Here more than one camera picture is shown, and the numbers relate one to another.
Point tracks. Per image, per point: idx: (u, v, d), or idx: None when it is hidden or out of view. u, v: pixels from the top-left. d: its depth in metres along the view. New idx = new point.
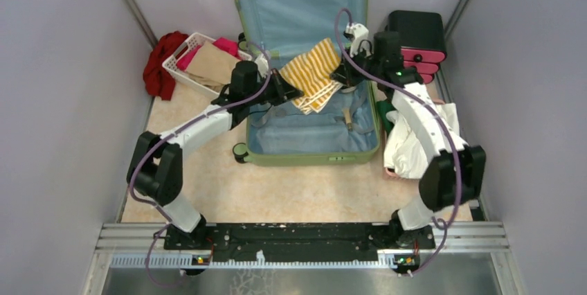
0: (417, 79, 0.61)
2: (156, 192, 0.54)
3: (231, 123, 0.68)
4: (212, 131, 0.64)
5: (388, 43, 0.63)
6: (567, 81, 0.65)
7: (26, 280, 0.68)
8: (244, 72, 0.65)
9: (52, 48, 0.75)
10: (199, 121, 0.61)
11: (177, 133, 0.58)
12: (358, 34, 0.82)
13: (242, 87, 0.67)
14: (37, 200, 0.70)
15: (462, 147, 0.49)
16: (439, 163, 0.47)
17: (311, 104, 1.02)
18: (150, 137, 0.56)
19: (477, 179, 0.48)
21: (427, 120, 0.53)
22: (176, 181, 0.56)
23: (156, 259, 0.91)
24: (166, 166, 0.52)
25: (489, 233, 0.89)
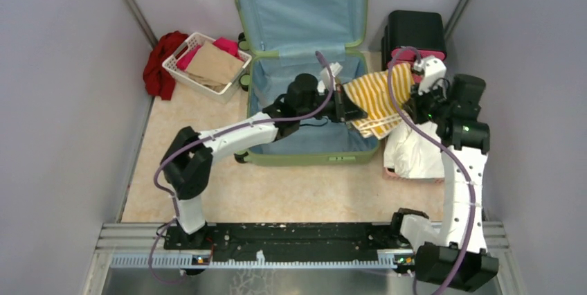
0: (484, 142, 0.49)
2: (178, 186, 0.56)
3: (274, 136, 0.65)
4: (253, 140, 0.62)
5: (466, 88, 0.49)
6: (566, 81, 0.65)
7: (27, 280, 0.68)
8: (300, 90, 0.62)
9: (52, 48, 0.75)
10: (243, 127, 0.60)
11: (214, 137, 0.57)
12: (430, 72, 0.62)
13: (297, 102, 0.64)
14: (37, 199, 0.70)
15: (478, 251, 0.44)
16: (441, 260, 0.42)
17: (374, 129, 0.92)
18: (190, 134, 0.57)
19: (474, 280, 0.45)
21: (460, 201, 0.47)
22: (199, 181, 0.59)
23: (158, 259, 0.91)
24: (194, 167, 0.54)
25: (490, 233, 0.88)
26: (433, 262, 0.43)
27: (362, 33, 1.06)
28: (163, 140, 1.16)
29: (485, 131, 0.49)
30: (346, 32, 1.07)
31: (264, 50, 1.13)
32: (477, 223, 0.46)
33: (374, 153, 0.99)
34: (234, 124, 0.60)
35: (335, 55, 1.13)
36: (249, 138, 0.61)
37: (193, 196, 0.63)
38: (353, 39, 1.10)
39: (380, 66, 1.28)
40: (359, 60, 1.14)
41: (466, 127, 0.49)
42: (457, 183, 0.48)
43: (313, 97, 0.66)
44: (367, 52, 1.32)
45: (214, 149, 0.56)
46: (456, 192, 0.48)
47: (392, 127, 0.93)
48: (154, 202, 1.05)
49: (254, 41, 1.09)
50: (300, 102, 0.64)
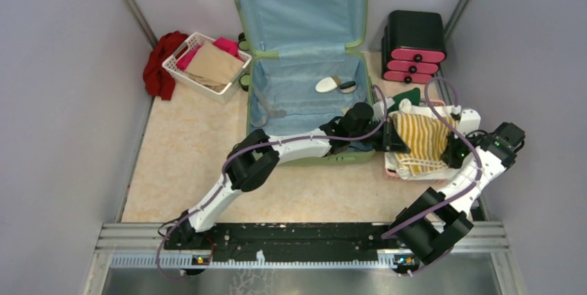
0: (507, 160, 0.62)
2: (241, 179, 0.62)
3: (325, 150, 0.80)
4: (307, 149, 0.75)
5: (506, 127, 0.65)
6: (567, 81, 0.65)
7: (27, 280, 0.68)
8: (357, 116, 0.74)
9: (51, 48, 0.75)
10: (304, 140, 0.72)
11: (282, 142, 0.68)
12: (468, 117, 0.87)
13: (350, 127, 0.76)
14: (37, 199, 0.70)
15: (459, 210, 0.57)
16: (428, 197, 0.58)
17: (411, 166, 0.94)
18: (262, 135, 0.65)
19: (441, 241, 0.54)
21: (464, 175, 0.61)
22: (259, 180, 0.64)
23: (165, 259, 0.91)
24: (261, 167, 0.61)
25: (490, 233, 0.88)
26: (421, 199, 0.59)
27: (362, 33, 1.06)
28: (163, 140, 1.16)
29: (509, 154, 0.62)
30: (346, 32, 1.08)
31: (264, 50, 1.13)
32: (471, 198, 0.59)
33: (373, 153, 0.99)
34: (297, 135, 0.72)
35: (334, 55, 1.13)
36: (305, 149, 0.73)
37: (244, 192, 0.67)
38: (353, 39, 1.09)
39: (380, 66, 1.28)
40: (359, 61, 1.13)
41: (496, 143, 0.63)
42: (468, 165, 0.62)
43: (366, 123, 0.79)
44: (367, 52, 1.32)
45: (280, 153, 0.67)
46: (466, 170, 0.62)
47: (428, 171, 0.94)
48: (154, 202, 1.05)
49: (254, 41, 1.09)
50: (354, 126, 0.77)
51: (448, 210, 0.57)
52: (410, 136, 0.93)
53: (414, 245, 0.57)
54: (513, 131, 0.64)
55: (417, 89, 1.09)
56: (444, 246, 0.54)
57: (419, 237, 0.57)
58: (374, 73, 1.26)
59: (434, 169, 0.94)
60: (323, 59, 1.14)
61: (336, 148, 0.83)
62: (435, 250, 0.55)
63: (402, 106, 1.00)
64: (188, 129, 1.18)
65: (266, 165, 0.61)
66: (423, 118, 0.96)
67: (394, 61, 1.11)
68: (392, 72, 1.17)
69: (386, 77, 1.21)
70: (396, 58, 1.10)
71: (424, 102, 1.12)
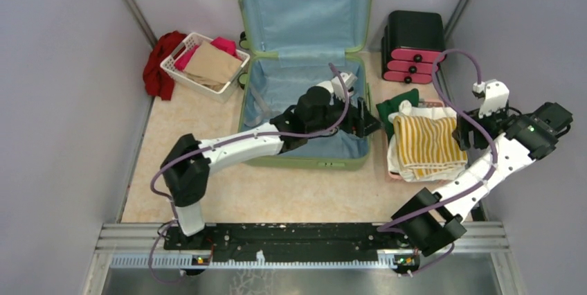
0: (538, 150, 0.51)
2: (174, 192, 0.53)
3: (280, 147, 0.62)
4: (256, 152, 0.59)
5: (549, 107, 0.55)
6: (566, 81, 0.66)
7: (27, 281, 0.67)
8: (311, 103, 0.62)
9: (51, 45, 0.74)
10: (246, 138, 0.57)
11: (215, 147, 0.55)
12: (491, 95, 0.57)
13: (306, 116, 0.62)
14: (38, 199, 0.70)
15: (453, 214, 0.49)
16: (422, 197, 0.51)
17: (414, 170, 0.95)
18: (190, 141, 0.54)
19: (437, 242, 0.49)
21: (471, 172, 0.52)
22: (197, 191, 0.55)
23: (158, 259, 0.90)
24: (190, 177, 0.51)
25: (490, 233, 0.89)
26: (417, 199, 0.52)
27: (363, 38, 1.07)
28: (163, 140, 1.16)
29: (543, 144, 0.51)
30: (347, 34, 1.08)
31: (264, 51, 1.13)
32: (473, 199, 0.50)
33: (364, 160, 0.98)
34: (237, 135, 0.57)
35: (334, 59, 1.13)
36: (250, 150, 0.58)
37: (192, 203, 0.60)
38: (354, 44, 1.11)
39: (379, 66, 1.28)
40: (359, 66, 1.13)
41: (530, 129, 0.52)
42: (481, 160, 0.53)
43: (325, 111, 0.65)
44: (367, 52, 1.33)
45: (211, 160, 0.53)
46: (475, 166, 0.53)
47: (432, 173, 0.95)
48: (154, 203, 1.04)
49: (255, 41, 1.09)
50: (311, 115, 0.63)
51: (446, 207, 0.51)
52: (410, 140, 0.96)
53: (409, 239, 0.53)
54: (554, 113, 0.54)
55: (417, 91, 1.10)
56: (438, 246, 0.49)
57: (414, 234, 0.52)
58: (374, 73, 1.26)
59: (437, 171, 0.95)
60: (323, 63, 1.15)
61: (292, 146, 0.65)
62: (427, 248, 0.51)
63: (402, 107, 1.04)
64: (188, 129, 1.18)
65: (195, 177, 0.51)
66: (426, 120, 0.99)
67: (394, 61, 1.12)
68: (392, 72, 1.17)
69: (386, 77, 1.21)
70: (396, 59, 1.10)
71: (423, 102, 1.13)
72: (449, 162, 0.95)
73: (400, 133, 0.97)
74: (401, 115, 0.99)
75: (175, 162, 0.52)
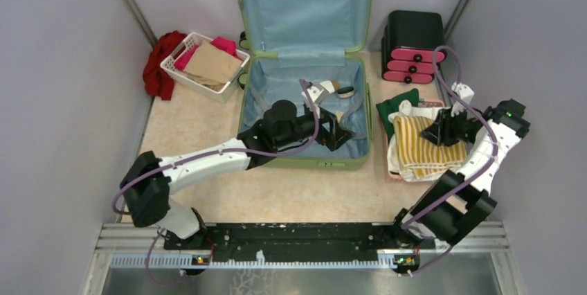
0: (522, 130, 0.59)
2: (134, 214, 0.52)
3: (247, 163, 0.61)
4: (222, 167, 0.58)
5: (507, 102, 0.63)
6: (566, 81, 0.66)
7: (27, 281, 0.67)
8: (276, 118, 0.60)
9: (50, 45, 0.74)
10: (210, 154, 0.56)
11: (176, 165, 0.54)
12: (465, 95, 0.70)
13: (272, 131, 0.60)
14: (38, 199, 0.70)
15: (480, 190, 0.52)
16: (447, 180, 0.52)
17: (414, 170, 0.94)
18: (150, 159, 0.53)
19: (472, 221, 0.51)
21: (481, 152, 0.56)
22: (158, 210, 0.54)
23: (156, 259, 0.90)
24: (148, 198, 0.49)
25: (490, 233, 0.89)
26: (440, 183, 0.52)
27: (363, 38, 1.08)
28: (162, 140, 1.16)
29: (523, 124, 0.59)
30: (347, 34, 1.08)
31: (264, 50, 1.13)
32: (490, 174, 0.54)
33: (365, 160, 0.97)
34: (201, 150, 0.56)
35: (334, 59, 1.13)
36: (214, 167, 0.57)
37: (151, 222, 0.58)
38: (354, 44, 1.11)
39: (379, 66, 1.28)
40: (359, 66, 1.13)
41: (507, 114, 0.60)
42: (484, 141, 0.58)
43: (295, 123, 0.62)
44: (367, 52, 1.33)
45: (172, 178, 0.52)
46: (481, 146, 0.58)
47: (432, 173, 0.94)
48: None
49: (255, 41, 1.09)
50: (279, 129, 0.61)
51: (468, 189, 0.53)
52: (409, 141, 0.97)
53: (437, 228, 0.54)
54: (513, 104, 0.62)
55: (417, 91, 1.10)
56: (473, 226, 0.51)
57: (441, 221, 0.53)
58: (374, 73, 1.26)
59: (437, 171, 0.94)
60: (323, 62, 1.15)
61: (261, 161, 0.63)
62: (458, 232, 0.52)
63: (402, 106, 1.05)
64: (188, 129, 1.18)
65: (155, 198, 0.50)
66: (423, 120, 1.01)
67: (394, 61, 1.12)
68: (392, 72, 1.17)
69: (387, 77, 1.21)
70: (396, 58, 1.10)
71: (423, 102, 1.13)
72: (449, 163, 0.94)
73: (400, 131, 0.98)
74: (400, 116, 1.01)
75: (134, 183, 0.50)
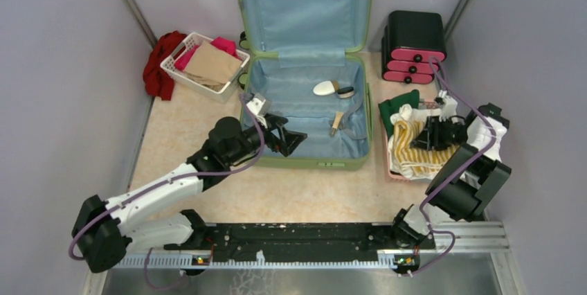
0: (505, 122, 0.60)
2: (90, 258, 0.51)
3: (201, 185, 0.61)
4: (176, 195, 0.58)
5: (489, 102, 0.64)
6: (566, 81, 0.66)
7: (27, 280, 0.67)
8: (221, 137, 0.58)
9: (50, 45, 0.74)
10: (160, 185, 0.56)
11: (124, 204, 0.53)
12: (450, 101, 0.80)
13: (220, 149, 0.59)
14: (38, 198, 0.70)
15: (494, 160, 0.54)
16: (463, 152, 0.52)
17: (413, 166, 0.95)
18: (97, 203, 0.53)
19: (489, 190, 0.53)
21: (481, 133, 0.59)
22: (117, 251, 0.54)
23: (156, 259, 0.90)
24: (98, 244, 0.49)
25: (490, 233, 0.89)
26: (457, 155, 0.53)
27: (363, 38, 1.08)
28: (162, 140, 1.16)
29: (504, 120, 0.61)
30: (347, 34, 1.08)
31: (264, 50, 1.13)
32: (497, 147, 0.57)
33: (365, 160, 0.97)
34: (149, 185, 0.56)
35: (334, 59, 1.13)
36: (167, 197, 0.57)
37: (115, 262, 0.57)
38: (354, 44, 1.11)
39: (379, 66, 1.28)
40: (359, 66, 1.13)
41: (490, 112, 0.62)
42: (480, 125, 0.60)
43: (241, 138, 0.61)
44: (367, 52, 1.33)
45: (121, 219, 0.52)
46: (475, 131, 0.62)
47: (430, 172, 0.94)
48: None
49: (255, 41, 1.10)
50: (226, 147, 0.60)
51: (482, 161, 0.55)
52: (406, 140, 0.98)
53: (457, 199, 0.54)
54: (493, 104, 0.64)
55: (417, 91, 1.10)
56: (491, 194, 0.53)
57: (462, 194, 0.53)
58: (374, 73, 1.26)
59: (435, 171, 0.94)
60: (323, 63, 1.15)
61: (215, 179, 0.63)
62: (479, 203, 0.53)
63: (402, 111, 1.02)
64: (188, 129, 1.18)
65: (107, 242, 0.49)
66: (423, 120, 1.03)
67: (394, 61, 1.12)
68: (392, 72, 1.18)
69: (386, 77, 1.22)
70: (396, 59, 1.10)
71: (423, 104, 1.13)
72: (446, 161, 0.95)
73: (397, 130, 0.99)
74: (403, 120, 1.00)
75: (82, 232, 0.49)
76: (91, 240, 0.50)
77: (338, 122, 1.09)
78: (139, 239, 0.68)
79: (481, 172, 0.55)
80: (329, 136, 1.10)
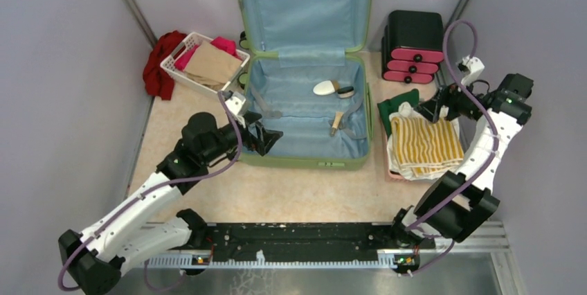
0: (523, 116, 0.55)
2: (85, 288, 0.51)
3: (177, 192, 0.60)
4: (152, 209, 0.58)
5: (513, 79, 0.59)
6: (566, 81, 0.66)
7: (26, 280, 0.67)
8: (194, 133, 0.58)
9: (50, 44, 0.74)
10: (132, 205, 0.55)
11: (98, 233, 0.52)
12: (475, 68, 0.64)
13: (195, 147, 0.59)
14: (38, 197, 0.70)
15: (482, 189, 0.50)
16: (446, 182, 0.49)
17: (413, 167, 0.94)
18: (70, 239, 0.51)
19: (475, 221, 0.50)
21: (480, 147, 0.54)
22: (110, 275, 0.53)
23: (156, 259, 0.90)
24: (85, 275, 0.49)
25: (490, 233, 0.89)
26: (439, 185, 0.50)
27: (363, 38, 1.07)
28: (163, 140, 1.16)
29: (526, 109, 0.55)
30: (347, 34, 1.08)
31: (264, 50, 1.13)
32: (491, 170, 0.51)
33: (365, 160, 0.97)
34: (120, 207, 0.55)
35: (334, 59, 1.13)
36: (144, 213, 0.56)
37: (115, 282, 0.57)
38: (354, 44, 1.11)
39: (379, 66, 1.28)
40: (358, 66, 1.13)
41: (508, 101, 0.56)
42: (483, 135, 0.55)
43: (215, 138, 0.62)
44: (367, 52, 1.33)
45: (99, 248, 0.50)
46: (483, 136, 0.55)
47: (431, 172, 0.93)
48: None
49: (255, 41, 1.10)
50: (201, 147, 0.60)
51: (470, 188, 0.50)
52: (405, 141, 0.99)
53: (444, 228, 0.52)
54: (518, 79, 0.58)
55: (417, 91, 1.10)
56: (476, 224, 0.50)
57: (448, 223, 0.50)
58: (374, 73, 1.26)
59: (435, 170, 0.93)
60: (323, 62, 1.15)
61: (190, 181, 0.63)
62: (464, 230, 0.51)
63: (401, 109, 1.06)
64: None
65: (91, 272, 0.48)
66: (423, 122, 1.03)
67: (394, 61, 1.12)
68: (392, 72, 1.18)
69: (386, 77, 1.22)
70: (395, 58, 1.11)
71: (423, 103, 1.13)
72: (447, 162, 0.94)
73: (394, 131, 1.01)
74: (398, 116, 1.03)
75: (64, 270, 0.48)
76: (77, 273, 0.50)
77: (337, 122, 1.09)
78: (133, 257, 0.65)
79: (469, 198, 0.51)
80: (329, 136, 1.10)
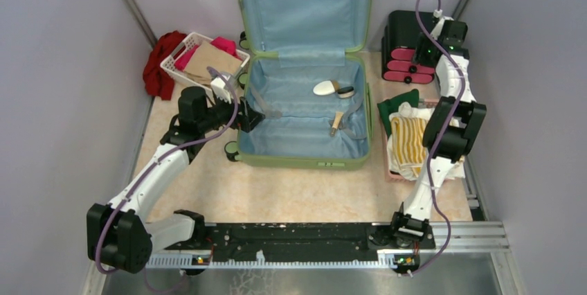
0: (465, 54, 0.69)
2: (124, 261, 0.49)
3: (188, 156, 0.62)
4: (169, 174, 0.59)
5: (451, 25, 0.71)
6: (566, 82, 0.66)
7: (25, 281, 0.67)
8: (190, 100, 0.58)
9: (49, 46, 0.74)
10: (150, 172, 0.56)
11: (129, 197, 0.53)
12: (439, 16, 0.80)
13: (192, 116, 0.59)
14: (37, 198, 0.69)
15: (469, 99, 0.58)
16: (441, 104, 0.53)
17: (413, 167, 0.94)
18: (101, 210, 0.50)
19: (473, 129, 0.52)
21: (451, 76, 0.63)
22: (145, 241, 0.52)
23: (156, 259, 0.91)
24: (126, 235, 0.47)
25: (490, 233, 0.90)
26: (437, 109, 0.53)
27: (363, 38, 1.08)
28: None
29: (465, 50, 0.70)
30: (347, 34, 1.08)
31: (264, 50, 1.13)
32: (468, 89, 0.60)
33: (365, 161, 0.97)
34: (140, 174, 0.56)
35: (334, 59, 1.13)
36: (163, 177, 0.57)
37: (147, 260, 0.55)
38: (354, 44, 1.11)
39: (379, 66, 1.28)
40: (359, 65, 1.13)
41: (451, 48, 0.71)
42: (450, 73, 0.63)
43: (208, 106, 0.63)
44: (367, 52, 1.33)
45: (135, 208, 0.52)
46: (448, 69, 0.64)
47: None
48: None
49: (255, 41, 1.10)
50: (196, 115, 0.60)
51: (461, 106, 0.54)
52: (405, 141, 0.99)
53: (449, 147, 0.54)
54: (459, 25, 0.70)
55: (417, 91, 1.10)
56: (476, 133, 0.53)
57: (456, 141, 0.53)
58: (374, 73, 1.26)
59: None
60: (323, 62, 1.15)
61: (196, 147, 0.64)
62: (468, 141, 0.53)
63: (401, 109, 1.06)
64: None
65: (134, 230, 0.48)
66: (419, 121, 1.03)
67: (394, 61, 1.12)
68: (392, 72, 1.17)
69: (386, 77, 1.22)
70: (396, 58, 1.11)
71: (423, 102, 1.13)
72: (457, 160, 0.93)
73: (394, 131, 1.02)
74: (398, 117, 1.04)
75: (104, 236, 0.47)
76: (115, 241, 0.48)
77: (338, 121, 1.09)
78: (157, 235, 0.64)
79: (461, 115, 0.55)
80: (329, 136, 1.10)
